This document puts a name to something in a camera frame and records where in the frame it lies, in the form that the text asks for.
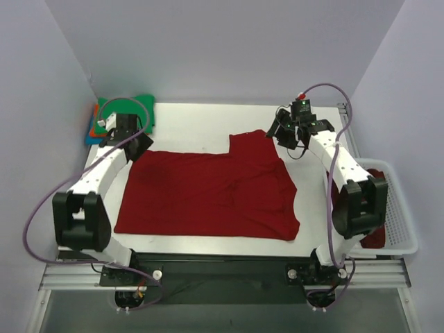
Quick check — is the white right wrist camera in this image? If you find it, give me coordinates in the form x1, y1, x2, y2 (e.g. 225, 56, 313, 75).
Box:
296, 92, 307, 101

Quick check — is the folded green t shirt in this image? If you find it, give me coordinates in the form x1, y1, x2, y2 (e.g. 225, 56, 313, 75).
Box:
90, 94, 155, 137

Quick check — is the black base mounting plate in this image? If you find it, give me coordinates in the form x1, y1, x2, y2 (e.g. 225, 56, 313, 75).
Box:
99, 253, 352, 309

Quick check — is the bright red t shirt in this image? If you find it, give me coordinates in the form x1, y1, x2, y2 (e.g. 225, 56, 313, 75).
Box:
114, 130, 300, 241

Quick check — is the folded orange t shirt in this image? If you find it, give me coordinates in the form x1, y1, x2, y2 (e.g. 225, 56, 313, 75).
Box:
89, 103, 148, 139

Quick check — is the aluminium right side rail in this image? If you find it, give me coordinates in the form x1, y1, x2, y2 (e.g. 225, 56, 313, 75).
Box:
337, 103, 361, 157

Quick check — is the folded blue t shirt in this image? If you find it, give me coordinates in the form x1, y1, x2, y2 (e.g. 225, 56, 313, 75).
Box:
84, 116, 103, 146

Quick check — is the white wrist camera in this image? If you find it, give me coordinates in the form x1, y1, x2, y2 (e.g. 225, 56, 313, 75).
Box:
97, 112, 117, 132
296, 92, 307, 101

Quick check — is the dark red t shirt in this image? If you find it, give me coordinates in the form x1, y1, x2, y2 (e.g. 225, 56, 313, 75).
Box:
331, 169, 389, 248

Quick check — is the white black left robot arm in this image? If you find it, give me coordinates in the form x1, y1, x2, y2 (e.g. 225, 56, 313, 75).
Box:
52, 112, 153, 286

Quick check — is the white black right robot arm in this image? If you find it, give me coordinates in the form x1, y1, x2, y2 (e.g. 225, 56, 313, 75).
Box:
266, 99, 389, 283

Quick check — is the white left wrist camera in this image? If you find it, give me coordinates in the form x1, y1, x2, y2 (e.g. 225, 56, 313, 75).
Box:
97, 112, 117, 132

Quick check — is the white plastic laundry basket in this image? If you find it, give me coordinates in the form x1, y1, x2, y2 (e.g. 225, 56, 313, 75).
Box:
350, 158, 418, 257

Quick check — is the aluminium front frame rail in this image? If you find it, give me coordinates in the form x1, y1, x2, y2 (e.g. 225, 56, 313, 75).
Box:
40, 259, 411, 290

